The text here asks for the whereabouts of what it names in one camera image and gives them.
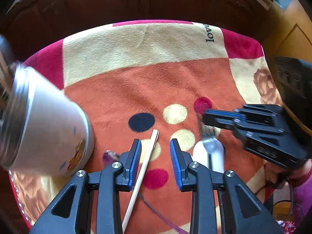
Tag steel fork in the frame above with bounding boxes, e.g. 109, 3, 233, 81
199, 121, 225, 173

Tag white ceramic spoon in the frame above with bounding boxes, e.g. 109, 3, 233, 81
192, 137, 225, 173

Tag pale bamboo chopstick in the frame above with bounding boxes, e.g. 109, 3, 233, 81
122, 129, 159, 233

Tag white steel utensil canister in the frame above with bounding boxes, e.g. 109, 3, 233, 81
1, 65, 95, 176

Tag magenta sleeve right forearm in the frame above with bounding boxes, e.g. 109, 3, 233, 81
289, 170, 311, 226

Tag dark wooden kitchen cabinets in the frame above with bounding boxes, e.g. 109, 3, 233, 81
1, 0, 269, 60

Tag person's right hand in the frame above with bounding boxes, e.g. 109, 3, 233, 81
264, 160, 311, 187

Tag patterned fleece blanket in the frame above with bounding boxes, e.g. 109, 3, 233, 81
8, 19, 285, 234

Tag wooden door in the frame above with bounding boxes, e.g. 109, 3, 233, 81
262, 0, 311, 135

